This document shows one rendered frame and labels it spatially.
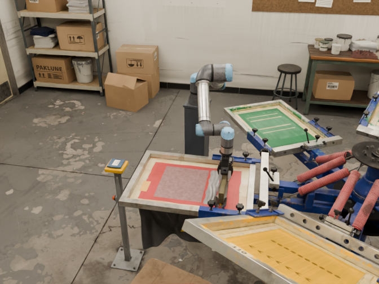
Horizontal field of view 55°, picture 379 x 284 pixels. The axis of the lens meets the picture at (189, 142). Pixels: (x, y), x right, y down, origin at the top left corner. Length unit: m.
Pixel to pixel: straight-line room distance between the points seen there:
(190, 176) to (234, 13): 3.73
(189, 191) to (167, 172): 0.26
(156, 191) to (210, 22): 3.93
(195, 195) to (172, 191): 0.15
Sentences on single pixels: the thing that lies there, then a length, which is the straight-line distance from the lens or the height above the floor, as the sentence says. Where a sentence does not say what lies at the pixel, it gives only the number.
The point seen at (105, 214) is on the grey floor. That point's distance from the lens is 3.69.
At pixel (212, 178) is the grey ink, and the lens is 2.43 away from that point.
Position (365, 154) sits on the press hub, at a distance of 2.24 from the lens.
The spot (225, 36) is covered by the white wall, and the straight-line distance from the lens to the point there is 5.89.
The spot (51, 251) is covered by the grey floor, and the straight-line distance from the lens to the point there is 3.47.
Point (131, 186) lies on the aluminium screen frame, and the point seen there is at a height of 0.99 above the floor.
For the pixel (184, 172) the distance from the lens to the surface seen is 2.49.
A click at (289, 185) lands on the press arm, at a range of 2.32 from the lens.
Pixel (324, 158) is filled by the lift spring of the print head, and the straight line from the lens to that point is 2.52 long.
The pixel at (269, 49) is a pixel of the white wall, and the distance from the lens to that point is 5.91.
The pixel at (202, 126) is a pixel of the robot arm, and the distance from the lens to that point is 2.23.
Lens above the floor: 2.40
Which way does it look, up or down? 31 degrees down
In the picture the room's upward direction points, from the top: straight up
